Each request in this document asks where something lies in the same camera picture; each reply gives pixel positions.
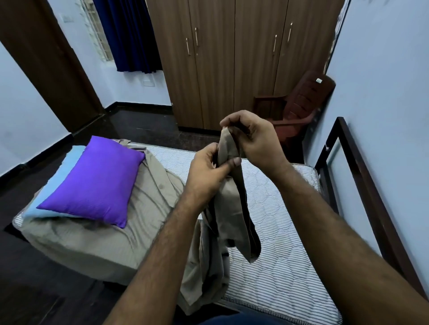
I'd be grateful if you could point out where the dark blue curtain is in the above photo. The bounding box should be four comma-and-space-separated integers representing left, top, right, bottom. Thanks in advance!
93, 0, 163, 74

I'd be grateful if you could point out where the brown wooden wardrobe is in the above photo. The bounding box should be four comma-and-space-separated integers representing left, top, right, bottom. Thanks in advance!
146, 0, 346, 132

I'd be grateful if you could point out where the white window grille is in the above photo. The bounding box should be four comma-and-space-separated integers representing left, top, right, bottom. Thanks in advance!
79, 0, 114, 63

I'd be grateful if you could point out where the beige striped bed sheet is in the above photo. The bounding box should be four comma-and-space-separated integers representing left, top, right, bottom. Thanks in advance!
20, 127, 262, 315

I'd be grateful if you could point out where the dark wooden bed frame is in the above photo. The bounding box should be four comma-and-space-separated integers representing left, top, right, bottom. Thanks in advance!
315, 117, 428, 299

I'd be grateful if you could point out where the light blue pillow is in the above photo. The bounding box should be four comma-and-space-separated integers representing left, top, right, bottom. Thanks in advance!
23, 145, 87, 220

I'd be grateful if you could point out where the person's right forearm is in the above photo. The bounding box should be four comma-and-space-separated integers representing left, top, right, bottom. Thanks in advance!
268, 164, 429, 325

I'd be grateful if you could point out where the person's navy blue shirt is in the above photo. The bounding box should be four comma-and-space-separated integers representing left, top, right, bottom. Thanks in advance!
198, 313, 289, 325

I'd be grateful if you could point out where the person's right hand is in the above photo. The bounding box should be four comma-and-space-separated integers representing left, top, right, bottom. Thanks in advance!
219, 109, 290, 175

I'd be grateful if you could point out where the person's left hand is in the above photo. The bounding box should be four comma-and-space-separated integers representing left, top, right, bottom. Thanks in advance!
185, 142, 242, 208

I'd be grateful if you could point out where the purple dotted pillow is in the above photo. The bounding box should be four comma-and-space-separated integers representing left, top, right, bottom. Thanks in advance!
37, 135, 146, 229

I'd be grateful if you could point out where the dark wooden door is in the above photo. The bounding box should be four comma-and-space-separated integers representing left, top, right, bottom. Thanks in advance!
0, 0, 105, 133

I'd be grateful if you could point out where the printed wall poster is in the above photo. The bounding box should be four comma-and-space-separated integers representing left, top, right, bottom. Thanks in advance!
323, 0, 351, 74

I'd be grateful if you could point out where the maroon plastic chair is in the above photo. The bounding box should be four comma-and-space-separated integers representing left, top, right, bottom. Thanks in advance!
253, 70, 336, 151

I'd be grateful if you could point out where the white striped mattress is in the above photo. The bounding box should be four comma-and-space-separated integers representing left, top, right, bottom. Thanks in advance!
13, 144, 342, 325

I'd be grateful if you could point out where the person's left forearm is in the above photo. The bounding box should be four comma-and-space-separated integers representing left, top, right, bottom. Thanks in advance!
104, 197, 208, 325

